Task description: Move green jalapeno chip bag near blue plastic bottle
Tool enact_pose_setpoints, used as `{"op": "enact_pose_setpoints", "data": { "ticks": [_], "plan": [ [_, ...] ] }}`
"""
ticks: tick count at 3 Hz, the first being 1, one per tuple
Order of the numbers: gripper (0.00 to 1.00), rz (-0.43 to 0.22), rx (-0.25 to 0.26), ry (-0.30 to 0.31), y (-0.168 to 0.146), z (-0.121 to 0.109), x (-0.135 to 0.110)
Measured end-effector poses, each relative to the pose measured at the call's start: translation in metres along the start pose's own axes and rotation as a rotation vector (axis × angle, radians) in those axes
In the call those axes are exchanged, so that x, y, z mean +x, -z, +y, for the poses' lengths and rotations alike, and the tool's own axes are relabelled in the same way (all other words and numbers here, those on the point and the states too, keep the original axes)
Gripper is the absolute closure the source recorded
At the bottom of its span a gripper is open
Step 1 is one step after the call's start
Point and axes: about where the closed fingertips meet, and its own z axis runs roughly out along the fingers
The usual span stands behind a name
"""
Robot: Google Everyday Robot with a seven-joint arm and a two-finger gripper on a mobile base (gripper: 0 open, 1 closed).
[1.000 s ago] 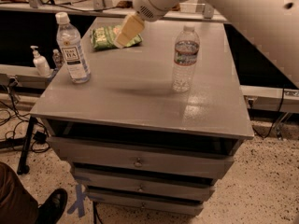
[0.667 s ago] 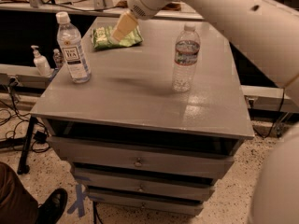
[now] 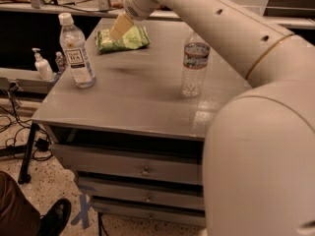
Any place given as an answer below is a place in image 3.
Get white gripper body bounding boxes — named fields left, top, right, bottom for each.
left=123, top=0, right=158, bottom=21

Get black floor cables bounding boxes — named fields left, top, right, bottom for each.
left=0, top=86, right=54, bottom=163

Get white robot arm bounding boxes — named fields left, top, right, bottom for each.
left=123, top=0, right=315, bottom=236

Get top grey drawer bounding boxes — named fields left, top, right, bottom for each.
left=51, top=144, right=202, bottom=185

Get grey drawer cabinet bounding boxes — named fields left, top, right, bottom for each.
left=31, top=17, right=254, bottom=228

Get white pump sanitizer bottle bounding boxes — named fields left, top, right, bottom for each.
left=32, top=48, right=53, bottom=81

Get grey metal shelf rail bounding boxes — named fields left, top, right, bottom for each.
left=0, top=1, right=315, bottom=30

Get brown trouser leg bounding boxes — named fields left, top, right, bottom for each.
left=0, top=171, right=40, bottom=236

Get blue tape cross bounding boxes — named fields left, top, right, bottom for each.
left=70, top=191, right=109, bottom=236

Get black stand leg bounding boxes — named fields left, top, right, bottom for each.
left=18, top=123, right=39, bottom=184

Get middle grey drawer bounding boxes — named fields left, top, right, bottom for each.
left=77, top=177, right=205, bottom=210

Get grey drawer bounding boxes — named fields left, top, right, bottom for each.
left=92, top=200, right=206, bottom=227
left=51, top=144, right=202, bottom=185
left=77, top=177, right=205, bottom=210

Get black shoe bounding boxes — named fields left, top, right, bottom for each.
left=37, top=199, right=72, bottom=236

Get small clear bottle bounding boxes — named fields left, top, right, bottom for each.
left=55, top=51, right=67, bottom=73

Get clear water bottle blue label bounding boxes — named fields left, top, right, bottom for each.
left=181, top=32, right=211, bottom=97

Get white tea bottle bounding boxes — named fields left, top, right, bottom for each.
left=58, top=13, right=95, bottom=89

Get bottom grey drawer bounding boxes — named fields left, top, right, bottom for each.
left=92, top=200, right=206, bottom=227

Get green jalapeno chip bag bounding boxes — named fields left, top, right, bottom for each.
left=95, top=26, right=151, bottom=53

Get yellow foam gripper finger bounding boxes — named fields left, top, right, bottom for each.
left=109, top=13, right=134, bottom=41

